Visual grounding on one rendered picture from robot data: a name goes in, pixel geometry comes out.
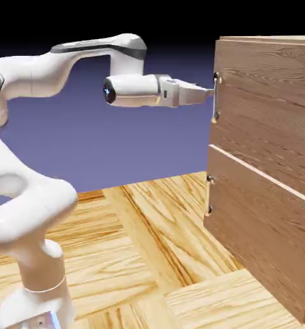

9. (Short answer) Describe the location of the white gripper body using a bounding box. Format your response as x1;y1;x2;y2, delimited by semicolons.
177;79;214;107

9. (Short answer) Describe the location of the short metal door handle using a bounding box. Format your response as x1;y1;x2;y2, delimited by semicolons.
204;175;216;218

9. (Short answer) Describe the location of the large wood cabinet door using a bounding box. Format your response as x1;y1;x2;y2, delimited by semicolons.
208;39;305;201

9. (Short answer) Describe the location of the long metal door handle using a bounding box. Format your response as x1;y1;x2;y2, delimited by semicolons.
210;72;223;125

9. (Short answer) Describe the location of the light wood cabinet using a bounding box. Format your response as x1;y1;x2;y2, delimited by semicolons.
203;35;305;329

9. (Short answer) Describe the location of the small wood cabinet door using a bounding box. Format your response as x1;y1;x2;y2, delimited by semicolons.
203;144;305;325

